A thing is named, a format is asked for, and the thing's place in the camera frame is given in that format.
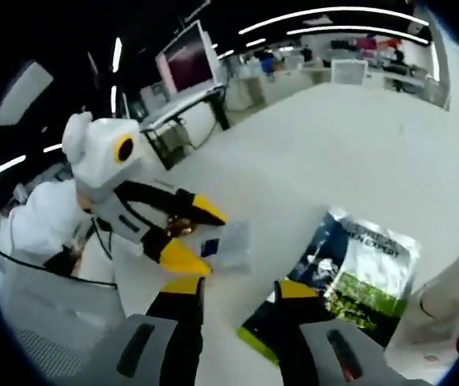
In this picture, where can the white mesh chair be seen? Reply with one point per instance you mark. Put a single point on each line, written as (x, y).
(347, 72)

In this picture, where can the large display screen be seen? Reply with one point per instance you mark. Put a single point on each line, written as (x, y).
(187, 60)

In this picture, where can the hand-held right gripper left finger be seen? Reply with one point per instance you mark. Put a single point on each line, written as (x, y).
(177, 333)

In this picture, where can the dark green skincare sachet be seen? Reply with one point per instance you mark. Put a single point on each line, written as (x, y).
(305, 265)

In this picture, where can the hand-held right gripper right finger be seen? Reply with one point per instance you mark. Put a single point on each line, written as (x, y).
(297, 342)

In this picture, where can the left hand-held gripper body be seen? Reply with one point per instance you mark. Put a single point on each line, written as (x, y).
(100, 161)

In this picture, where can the silver green skincare sachet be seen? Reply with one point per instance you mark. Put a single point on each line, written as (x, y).
(374, 265)

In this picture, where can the grey mesh office chair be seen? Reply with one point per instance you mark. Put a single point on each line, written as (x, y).
(52, 313)

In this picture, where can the white desk with black legs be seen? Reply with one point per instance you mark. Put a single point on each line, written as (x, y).
(173, 110)

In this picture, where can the gold skincare sachet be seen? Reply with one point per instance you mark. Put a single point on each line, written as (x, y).
(179, 227)

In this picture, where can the person's left hand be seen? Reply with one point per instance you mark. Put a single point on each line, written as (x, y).
(85, 201)

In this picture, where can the white skincare tube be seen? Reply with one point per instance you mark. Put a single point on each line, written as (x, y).
(450, 277)

